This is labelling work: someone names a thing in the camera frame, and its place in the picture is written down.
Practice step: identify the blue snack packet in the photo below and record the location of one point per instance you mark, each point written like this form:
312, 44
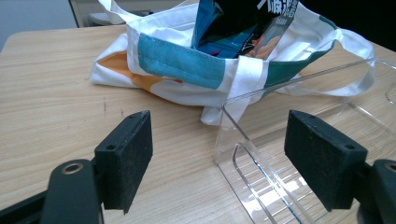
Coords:
208, 23

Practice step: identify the white canvas tote bag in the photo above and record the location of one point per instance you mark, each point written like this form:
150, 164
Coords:
180, 63

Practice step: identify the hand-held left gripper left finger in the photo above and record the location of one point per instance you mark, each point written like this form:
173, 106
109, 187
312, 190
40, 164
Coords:
124, 161

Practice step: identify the black snack packet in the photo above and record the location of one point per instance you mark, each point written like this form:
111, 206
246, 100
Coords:
264, 28

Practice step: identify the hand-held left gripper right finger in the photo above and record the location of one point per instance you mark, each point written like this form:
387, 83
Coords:
323, 161

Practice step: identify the clear acrylic storage box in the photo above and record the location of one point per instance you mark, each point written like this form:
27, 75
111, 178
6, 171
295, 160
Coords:
280, 174

